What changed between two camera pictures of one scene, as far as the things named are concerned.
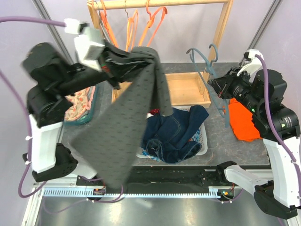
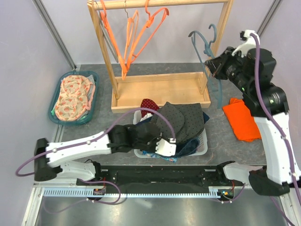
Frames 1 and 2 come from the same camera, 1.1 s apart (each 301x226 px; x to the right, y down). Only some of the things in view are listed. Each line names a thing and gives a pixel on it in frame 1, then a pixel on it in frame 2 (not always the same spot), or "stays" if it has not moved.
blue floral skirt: [196, 138] -> [171, 158]
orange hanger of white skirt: [103, 13] stays
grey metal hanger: [125, 1] -> [106, 37]
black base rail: [197, 176] stays
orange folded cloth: [241, 122] stays
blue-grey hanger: [208, 77] -> [207, 45]
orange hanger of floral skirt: [130, 21] stays
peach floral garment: [82, 101] stays
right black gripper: [230, 78] -> [227, 58]
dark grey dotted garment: [108, 137] -> [186, 119]
